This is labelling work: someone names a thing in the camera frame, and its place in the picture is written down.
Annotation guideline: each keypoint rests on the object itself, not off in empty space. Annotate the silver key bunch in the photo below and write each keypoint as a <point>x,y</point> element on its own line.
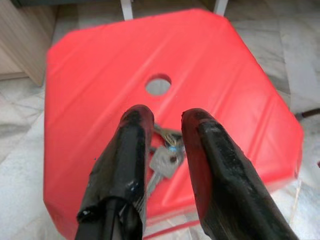
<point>162,161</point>

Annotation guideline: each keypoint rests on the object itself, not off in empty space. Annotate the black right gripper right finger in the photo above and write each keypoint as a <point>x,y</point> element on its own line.
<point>225,180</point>

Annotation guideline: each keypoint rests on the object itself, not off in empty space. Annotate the red plastic stool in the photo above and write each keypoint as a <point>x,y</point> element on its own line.
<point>100,87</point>

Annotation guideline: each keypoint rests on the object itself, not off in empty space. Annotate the light wooden cabinet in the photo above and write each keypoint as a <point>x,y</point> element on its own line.
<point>22,45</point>

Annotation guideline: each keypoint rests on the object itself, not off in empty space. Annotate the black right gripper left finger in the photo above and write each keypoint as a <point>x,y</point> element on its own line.
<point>125,155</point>

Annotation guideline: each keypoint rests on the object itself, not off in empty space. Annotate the white metal leg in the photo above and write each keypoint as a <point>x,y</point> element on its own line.
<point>127,8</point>
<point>221,6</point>

